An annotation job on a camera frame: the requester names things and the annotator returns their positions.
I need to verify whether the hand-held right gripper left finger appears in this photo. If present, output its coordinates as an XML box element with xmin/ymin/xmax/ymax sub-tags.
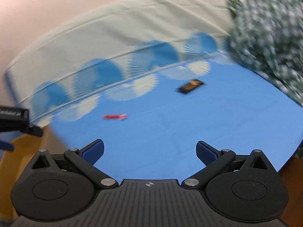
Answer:
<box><xmin>31</xmin><ymin>139</ymin><xmax>119</xmax><ymax>190</ymax></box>

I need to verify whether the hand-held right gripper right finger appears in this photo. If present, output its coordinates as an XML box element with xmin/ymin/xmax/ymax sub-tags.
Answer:
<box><xmin>181</xmin><ymin>141</ymin><xmax>277</xmax><ymax>190</ymax></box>

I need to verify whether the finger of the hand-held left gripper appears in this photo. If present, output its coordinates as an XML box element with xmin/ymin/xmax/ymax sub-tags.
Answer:
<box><xmin>21</xmin><ymin>124</ymin><xmax>44</xmax><ymax>137</ymax></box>
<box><xmin>0</xmin><ymin>141</ymin><xmax>15</xmax><ymax>152</ymax></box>

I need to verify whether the brown cardboard box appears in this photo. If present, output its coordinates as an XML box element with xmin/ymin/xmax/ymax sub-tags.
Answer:
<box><xmin>0</xmin><ymin>124</ymin><xmax>69</xmax><ymax>171</ymax></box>

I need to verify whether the small red candy packet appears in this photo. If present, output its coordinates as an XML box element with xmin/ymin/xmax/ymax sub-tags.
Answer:
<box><xmin>102</xmin><ymin>114</ymin><xmax>128</xmax><ymax>121</ymax></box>

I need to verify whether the small black snack packet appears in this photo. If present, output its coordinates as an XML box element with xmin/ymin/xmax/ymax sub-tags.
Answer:
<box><xmin>176</xmin><ymin>79</ymin><xmax>206</xmax><ymax>95</ymax></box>

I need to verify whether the blue white printed cover sheet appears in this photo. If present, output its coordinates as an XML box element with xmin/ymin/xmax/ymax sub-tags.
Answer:
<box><xmin>5</xmin><ymin>0</ymin><xmax>303</xmax><ymax>178</ymax></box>

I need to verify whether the green checked cloth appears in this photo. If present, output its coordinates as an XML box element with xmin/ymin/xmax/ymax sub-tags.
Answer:
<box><xmin>224</xmin><ymin>0</ymin><xmax>303</xmax><ymax>108</ymax></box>

